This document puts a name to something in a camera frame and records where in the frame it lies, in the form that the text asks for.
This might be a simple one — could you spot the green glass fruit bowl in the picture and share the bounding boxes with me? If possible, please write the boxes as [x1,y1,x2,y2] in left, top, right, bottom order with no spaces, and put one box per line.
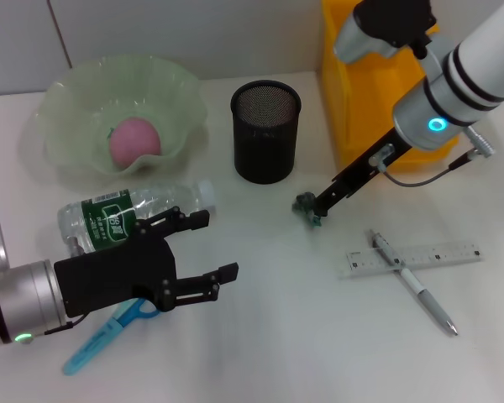
[35,56,209,176]

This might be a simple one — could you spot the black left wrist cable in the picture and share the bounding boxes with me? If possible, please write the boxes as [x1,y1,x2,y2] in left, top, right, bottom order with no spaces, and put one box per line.
[44,314,87,336]

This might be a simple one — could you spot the clear water bottle green label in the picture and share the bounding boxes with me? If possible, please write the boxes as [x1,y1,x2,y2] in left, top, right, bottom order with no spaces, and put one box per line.
[57,180,217,257]

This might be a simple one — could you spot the grey right wrist cable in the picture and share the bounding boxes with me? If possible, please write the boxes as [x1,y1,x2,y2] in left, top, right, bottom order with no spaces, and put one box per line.
[371,125,496,186]

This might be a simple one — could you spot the white grey pen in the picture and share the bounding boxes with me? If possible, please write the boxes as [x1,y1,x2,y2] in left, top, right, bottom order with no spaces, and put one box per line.
[368,228,459,337]

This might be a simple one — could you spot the clear plastic ruler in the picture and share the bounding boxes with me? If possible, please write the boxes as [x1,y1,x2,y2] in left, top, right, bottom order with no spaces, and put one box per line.
[339,238,485,279]

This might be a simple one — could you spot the blue scissors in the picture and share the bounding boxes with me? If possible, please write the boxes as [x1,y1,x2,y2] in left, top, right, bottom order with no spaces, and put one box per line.
[62,298,160,376]

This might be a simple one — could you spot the yellow plastic bin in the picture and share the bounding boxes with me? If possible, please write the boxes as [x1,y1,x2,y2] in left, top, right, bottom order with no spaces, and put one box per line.
[321,0,467,173]

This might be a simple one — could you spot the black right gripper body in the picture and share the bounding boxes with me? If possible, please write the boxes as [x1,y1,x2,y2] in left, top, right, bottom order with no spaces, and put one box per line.
[333,128,413,193]

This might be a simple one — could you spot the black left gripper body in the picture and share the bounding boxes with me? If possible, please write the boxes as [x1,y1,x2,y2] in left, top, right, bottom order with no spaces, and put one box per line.
[53,228,178,319]

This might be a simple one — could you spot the black mesh pen holder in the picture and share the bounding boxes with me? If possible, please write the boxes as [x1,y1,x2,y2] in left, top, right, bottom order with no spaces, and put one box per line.
[229,80,302,185]

